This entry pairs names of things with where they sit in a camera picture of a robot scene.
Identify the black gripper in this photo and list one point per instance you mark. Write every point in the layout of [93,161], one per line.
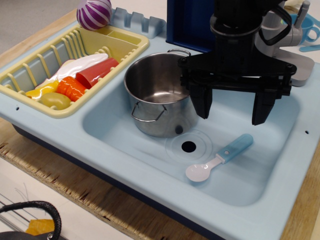
[236,64]

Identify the white spoon blue handle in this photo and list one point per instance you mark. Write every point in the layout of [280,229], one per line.
[201,172]

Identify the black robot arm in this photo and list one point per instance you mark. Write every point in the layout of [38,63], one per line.
[236,18]

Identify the stainless steel pot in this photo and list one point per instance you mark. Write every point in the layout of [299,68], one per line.
[161,106]

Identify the light blue toy sink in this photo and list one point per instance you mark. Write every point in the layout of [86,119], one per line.
[248,198]

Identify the dark blue box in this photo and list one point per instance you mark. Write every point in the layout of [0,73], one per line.
[188,24]

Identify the blue plastic utensil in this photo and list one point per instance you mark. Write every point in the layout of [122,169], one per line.
[310,48]

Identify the blue plastic cup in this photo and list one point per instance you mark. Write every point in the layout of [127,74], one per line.
[307,32]

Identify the red plastic cup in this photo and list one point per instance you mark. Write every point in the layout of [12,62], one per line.
[89,76]

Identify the orange toy carrot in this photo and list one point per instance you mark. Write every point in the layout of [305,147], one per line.
[71,88]

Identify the purple striped toy onion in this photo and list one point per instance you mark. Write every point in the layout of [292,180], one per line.
[94,14]

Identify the white plastic plate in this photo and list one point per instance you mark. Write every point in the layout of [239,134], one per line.
[73,66]

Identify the olive toy potato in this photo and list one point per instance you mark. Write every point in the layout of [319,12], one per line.
[57,100]

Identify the yellow toy pepper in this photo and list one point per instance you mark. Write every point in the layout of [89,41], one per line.
[49,86]

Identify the yellow dish rack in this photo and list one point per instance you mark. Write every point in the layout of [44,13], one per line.
[43,61]

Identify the yellow tape piece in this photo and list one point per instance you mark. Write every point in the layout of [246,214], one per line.
[40,226]

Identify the black bag handle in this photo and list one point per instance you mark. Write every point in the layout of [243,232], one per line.
[17,216]

